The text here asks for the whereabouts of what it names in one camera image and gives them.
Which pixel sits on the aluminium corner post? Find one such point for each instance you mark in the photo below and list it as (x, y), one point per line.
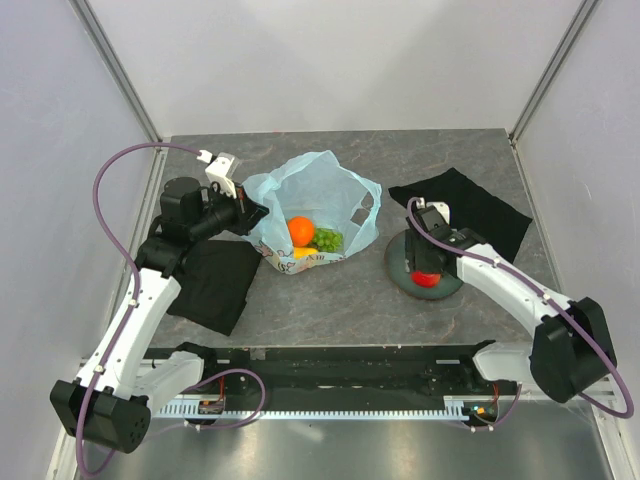
(563, 49)
(97, 34)

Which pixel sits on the red apple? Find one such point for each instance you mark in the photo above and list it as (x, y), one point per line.
(425, 280)

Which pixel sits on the light blue plastic bag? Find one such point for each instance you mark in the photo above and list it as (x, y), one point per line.
(313, 185)

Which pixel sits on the orange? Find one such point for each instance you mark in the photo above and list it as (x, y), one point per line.
(301, 231)

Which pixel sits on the right aluminium corner post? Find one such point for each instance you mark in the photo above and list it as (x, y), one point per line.
(563, 49)

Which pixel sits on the left black cloth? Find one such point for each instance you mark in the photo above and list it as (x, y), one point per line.
(215, 281)

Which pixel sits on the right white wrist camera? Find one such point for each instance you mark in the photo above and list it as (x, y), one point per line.
(442, 208)

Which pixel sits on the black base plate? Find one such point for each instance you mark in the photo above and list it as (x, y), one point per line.
(429, 371)

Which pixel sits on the green grape bunch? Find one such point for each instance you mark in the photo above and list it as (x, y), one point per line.
(327, 240)

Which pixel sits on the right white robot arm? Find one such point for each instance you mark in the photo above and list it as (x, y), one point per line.
(570, 347)

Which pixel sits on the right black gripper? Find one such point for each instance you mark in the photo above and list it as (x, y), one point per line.
(414, 260)

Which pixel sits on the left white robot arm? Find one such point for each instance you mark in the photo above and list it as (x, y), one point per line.
(108, 403)

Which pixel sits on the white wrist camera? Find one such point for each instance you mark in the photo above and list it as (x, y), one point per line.
(219, 170)
(442, 208)

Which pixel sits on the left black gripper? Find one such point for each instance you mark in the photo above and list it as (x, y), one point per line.
(247, 212)

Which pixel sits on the left aluminium corner post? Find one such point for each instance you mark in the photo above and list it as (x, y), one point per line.
(97, 34)

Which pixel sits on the yellow mango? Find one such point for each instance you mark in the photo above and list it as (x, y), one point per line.
(301, 252)

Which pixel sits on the black cloth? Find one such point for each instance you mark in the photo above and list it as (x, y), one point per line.
(471, 207)
(215, 281)

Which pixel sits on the toothed cable duct rail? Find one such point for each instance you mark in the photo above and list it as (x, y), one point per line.
(193, 409)

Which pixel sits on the dark fruit plate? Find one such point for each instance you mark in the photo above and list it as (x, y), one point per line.
(395, 268)

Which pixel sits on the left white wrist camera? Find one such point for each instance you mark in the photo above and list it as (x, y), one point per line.
(219, 170)

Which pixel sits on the right black cloth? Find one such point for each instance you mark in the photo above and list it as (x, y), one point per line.
(471, 207)

